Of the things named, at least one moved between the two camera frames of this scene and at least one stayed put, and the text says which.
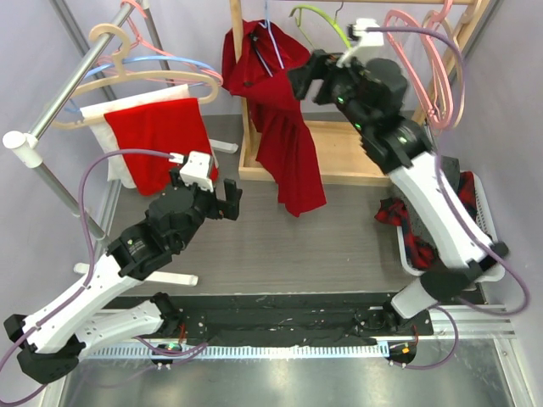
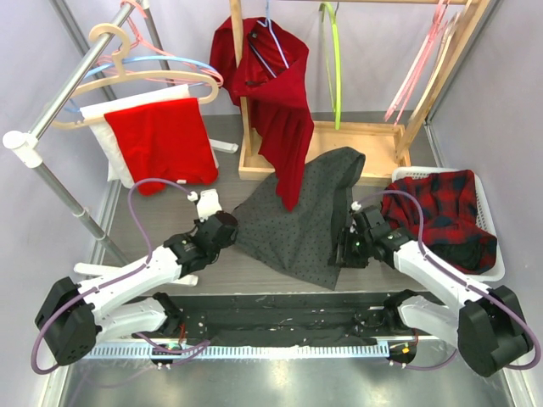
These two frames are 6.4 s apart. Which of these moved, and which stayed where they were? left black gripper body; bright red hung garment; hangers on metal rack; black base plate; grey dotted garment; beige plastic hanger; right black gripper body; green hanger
Moved: green hanger; grey dotted garment; beige plastic hanger; left black gripper body; right black gripper body
Stayed: black base plate; bright red hung garment; hangers on metal rack
